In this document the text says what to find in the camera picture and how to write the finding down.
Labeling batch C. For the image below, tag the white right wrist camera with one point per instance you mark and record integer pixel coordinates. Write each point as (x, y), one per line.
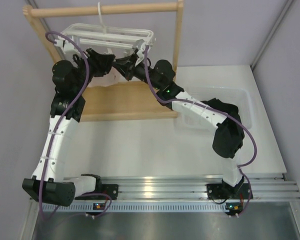
(138, 49)

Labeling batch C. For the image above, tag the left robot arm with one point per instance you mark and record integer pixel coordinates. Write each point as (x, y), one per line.
(47, 184)

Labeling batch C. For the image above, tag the wooden drying rack frame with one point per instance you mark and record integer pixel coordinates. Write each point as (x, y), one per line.
(130, 100)

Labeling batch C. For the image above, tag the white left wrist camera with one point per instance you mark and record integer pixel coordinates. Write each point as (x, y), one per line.
(65, 46)

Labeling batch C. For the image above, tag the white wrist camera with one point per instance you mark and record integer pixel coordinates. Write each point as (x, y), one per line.
(138, 49)
(65, 46)

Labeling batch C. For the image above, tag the white plastic clip hanger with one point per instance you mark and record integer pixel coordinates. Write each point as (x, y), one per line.
(107, 37)

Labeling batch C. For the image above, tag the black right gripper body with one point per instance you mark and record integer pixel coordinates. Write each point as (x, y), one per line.
(138, 71)

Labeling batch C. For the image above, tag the white plastic basket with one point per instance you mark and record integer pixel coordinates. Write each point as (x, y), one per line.
(228, 100)

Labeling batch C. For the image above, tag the aluminium mounting rail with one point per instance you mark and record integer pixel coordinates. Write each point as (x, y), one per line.
(181, 195)

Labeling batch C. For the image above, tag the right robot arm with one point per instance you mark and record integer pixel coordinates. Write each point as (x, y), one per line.
(221, 118)

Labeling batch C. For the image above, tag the black striped sock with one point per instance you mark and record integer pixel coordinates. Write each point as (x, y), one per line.
(228, 108)

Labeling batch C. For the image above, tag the pink sock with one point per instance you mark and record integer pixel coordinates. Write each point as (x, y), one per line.
(109, 79)

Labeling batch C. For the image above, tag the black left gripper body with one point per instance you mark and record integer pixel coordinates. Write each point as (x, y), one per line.
(83, 64)

